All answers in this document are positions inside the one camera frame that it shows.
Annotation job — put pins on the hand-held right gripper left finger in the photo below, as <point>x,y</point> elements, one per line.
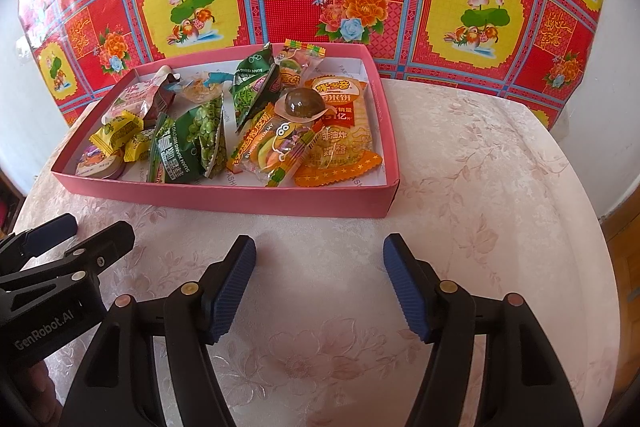
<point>235,287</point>

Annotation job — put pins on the blue clear candy packet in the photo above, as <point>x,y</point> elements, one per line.
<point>205,87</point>

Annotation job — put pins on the small orange clear candy packet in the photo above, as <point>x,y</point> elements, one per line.
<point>295,67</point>

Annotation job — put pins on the person's left hand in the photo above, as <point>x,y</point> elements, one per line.
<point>42,387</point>

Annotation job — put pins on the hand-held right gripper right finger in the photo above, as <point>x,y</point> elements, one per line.
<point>405,287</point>

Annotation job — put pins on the pink and maroon snack pouch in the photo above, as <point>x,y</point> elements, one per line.
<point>135,99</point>

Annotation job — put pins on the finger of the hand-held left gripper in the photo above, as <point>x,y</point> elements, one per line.
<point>100,247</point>
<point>55,227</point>

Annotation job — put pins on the orange burger gummy packet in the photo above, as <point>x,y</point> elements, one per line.
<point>275,147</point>

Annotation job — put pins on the green pea snack packet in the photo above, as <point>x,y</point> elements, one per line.
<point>200,142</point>
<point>252,87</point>

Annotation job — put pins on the brown domed jelly cup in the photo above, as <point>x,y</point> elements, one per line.
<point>302,104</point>

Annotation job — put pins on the orange rice cracker packet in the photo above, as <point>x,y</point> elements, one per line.
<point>350,142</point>

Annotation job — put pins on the pink cardboard box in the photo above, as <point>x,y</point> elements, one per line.
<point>250,199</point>

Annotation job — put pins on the small purple jelly cup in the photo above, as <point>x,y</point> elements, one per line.
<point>100,164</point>

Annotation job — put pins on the yellow candy packet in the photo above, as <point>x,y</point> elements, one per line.
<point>115,132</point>
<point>140,144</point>

